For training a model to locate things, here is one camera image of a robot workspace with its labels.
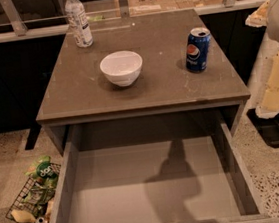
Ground grey cabinet with top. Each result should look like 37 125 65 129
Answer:
37 9 250 150

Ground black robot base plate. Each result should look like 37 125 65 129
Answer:
247 109 279 148

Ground yellow snack bag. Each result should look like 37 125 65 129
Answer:
11 209 36 223

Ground clear plastic water bottle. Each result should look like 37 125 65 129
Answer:
65 0 93 48

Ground blue pepsi can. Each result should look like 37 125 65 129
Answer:
185 27 211 73

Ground green snack bag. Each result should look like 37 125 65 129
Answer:
25 155 58 188

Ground white ceramic bowl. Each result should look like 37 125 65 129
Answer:
100 50 143 87

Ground open grey top drawer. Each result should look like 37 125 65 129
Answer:
10 101 279 223

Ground black wire basket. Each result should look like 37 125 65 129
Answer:
6 163 61 220

